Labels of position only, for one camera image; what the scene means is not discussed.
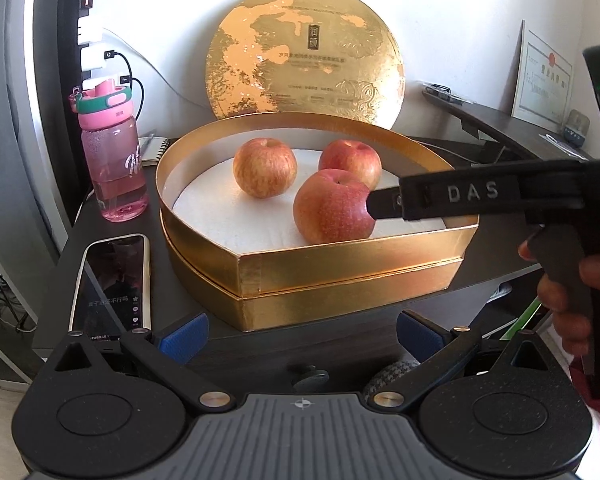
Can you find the framed white certificate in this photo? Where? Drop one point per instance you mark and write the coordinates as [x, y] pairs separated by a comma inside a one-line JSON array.
[[543, 83]]

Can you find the white middle charger plug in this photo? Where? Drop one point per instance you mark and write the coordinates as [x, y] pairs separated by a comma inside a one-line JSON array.
[[93, 56]]

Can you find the white bottom charger plug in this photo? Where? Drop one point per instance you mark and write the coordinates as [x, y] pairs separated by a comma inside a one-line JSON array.
[[100, 80]]

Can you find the spiral notebook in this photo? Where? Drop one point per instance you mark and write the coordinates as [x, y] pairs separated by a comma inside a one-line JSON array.
[[152, 147]]

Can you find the clear plastic item on shelf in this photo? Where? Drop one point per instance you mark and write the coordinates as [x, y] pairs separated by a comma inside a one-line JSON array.
[[444, 93]]

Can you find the black power strip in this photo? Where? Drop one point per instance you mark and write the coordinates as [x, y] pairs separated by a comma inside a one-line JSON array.
[[75, 29]]

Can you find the person right hand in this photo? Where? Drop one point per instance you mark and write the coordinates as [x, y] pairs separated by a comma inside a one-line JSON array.
[[570, 322]]

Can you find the pink water bottle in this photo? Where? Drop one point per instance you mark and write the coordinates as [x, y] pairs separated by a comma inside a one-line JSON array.
[[111, 148]]

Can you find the white charger plug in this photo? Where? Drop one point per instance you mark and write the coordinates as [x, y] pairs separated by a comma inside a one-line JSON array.
[[100, 80], [93, 56]]

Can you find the large front red apple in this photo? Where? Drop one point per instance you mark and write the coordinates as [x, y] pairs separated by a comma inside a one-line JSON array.
[[265, 167]]

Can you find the gold heart gift box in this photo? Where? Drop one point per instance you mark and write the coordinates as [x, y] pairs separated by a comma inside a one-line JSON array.
[[287, 286]]

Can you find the dark curved wooden shelf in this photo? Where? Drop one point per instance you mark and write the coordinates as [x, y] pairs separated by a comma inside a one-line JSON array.
[[524, 139]]

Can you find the white framed smartphone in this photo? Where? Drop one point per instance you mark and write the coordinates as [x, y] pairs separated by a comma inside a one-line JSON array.
[[112, 293]]

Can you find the small grey desk gadget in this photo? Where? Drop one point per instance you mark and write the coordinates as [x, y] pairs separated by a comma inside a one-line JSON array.
[[576, 128]]

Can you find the white foam box insert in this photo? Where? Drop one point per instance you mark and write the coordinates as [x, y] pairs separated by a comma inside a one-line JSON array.
[[214, 206]]

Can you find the red yellow apple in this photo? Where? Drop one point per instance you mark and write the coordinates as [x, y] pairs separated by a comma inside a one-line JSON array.
[[330, 207]]

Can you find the black left gripper finger apple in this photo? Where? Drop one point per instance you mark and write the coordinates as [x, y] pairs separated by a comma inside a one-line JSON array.
[[385, 203]]

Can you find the grey monitor back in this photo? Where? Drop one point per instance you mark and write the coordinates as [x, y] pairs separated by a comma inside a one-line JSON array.
[[35, 138]]

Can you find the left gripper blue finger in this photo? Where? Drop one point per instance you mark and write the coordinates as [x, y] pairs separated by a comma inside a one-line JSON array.
[[420, 337], [183, 340]]

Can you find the green pen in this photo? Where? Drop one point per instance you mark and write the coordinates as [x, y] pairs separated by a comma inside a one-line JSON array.
[[523, 320]]

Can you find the gold round box lid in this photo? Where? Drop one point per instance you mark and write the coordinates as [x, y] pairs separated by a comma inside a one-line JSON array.
[[334, 57]]

